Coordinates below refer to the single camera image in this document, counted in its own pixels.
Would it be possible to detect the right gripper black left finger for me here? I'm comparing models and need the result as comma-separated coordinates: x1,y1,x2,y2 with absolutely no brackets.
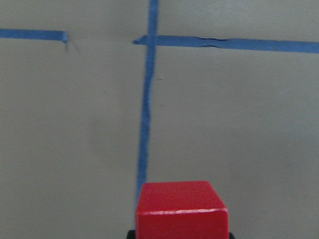
126,230,136,239

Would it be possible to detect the red block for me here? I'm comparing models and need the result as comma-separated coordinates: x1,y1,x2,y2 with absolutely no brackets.
135,181,230,239

